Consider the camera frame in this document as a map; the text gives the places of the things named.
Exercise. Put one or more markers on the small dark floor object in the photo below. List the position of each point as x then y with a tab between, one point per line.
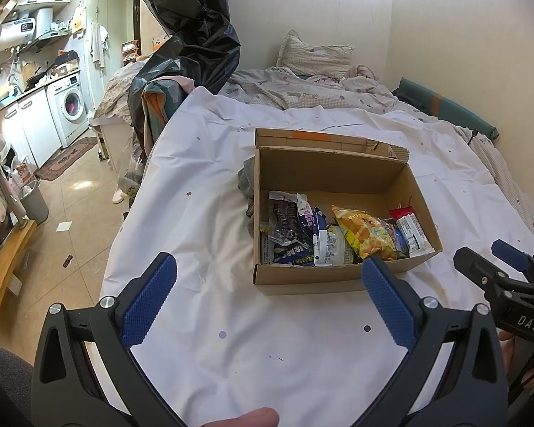
67	261

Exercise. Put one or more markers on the white water heater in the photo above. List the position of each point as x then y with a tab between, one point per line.
26	26

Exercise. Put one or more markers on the person's left hand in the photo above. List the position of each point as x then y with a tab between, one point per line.
244	419

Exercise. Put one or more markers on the white flat snack packet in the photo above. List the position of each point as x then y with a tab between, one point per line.
333	247

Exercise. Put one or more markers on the yellow chips packet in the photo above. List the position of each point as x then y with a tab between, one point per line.
367	233

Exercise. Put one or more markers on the white paper sheet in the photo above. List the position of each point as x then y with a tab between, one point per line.
64	227

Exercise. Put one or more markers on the beige dotted pillow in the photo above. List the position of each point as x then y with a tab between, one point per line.
313	55

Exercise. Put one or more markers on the grey trash bin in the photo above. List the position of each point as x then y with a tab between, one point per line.
34	202

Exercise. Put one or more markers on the white snack bar packet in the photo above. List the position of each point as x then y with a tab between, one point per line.
413	233

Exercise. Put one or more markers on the wooden chair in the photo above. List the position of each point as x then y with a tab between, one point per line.
6	258

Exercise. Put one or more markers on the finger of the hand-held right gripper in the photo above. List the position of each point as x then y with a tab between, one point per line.
511	251
476	271

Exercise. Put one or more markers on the dark brown cookie packet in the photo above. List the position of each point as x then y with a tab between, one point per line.
285	220

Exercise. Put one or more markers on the white hanging towel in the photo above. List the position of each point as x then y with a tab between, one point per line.
99	44

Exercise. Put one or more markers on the pink cloth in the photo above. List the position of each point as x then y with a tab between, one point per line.
362	73

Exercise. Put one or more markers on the pile of folded clothes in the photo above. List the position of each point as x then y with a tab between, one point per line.
164	106

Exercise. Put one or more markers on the clear plastic bag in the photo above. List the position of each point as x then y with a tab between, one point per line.
131	173

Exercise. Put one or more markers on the red snack packet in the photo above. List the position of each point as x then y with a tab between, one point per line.
400	212

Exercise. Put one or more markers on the floral crumpled duvet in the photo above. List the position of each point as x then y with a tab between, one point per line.
302	91

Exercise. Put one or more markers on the blue cookie packet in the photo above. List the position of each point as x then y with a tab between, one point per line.
400	240

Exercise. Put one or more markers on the black plastic bag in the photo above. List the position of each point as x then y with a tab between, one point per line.
191	22

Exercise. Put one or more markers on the person's right hand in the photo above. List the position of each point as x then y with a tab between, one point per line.
507	360

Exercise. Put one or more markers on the dark blue snack packet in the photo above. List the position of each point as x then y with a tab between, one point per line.
313	222

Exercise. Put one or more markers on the cardboard box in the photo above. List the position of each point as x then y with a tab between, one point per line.
329	173

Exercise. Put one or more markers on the green rolled mat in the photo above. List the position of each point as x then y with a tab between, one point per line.
445	106

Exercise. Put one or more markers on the person's grey trouser leg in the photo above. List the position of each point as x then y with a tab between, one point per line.
4	387

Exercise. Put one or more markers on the blue packet with white print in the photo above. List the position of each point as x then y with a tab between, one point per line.
293	255

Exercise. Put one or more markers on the dark grey cloth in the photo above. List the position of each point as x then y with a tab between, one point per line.
247	182

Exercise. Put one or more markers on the white washing machine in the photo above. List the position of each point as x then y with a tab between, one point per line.
69	111

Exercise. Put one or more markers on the brown floor rug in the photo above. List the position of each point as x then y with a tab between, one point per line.
69	158

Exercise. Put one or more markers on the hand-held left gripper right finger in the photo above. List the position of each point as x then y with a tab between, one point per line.
389	302

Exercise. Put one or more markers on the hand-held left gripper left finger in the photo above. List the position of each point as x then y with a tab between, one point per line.
151	302

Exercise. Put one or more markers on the white slipper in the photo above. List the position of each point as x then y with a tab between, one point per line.
118	196

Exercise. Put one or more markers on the white kitchen base cabinets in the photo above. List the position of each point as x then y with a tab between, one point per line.
26	129

